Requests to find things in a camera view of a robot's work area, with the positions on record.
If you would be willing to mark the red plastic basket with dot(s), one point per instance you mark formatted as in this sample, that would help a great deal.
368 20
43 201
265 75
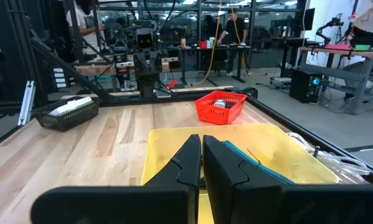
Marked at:
217 116

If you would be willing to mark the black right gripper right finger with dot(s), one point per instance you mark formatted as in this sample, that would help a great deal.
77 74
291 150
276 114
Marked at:
267 205

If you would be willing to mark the white blue charger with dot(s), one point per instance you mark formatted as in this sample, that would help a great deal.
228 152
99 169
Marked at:
219 103

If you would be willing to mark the black computer tower blue lights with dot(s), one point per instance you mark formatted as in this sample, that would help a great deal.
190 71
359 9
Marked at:
304 87

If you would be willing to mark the green tray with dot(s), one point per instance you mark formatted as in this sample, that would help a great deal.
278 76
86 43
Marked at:
362 47

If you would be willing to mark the white metal bar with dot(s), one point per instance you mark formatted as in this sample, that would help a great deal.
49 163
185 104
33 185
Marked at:
26 102

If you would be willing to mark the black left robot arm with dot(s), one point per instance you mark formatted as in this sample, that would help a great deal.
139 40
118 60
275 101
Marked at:
147 87

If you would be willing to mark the white printed card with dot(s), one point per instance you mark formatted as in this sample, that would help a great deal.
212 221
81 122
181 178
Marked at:
71 105

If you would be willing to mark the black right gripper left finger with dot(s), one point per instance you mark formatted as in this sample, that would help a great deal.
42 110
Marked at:
112 205

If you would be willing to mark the black mesh basket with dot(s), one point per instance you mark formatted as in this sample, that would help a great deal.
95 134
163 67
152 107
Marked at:
65 121

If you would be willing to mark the person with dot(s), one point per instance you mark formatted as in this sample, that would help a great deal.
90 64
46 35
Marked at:
84 25
370 25
234 31

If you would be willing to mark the wooden desk with grey frame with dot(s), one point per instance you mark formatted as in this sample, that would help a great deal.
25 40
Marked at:
345 70

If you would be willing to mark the black background table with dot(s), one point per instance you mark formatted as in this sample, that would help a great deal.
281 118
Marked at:
217 48

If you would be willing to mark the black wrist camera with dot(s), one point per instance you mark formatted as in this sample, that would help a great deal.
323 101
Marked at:
146 39

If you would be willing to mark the pink tray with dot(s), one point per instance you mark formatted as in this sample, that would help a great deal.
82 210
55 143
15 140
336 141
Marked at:
337 46

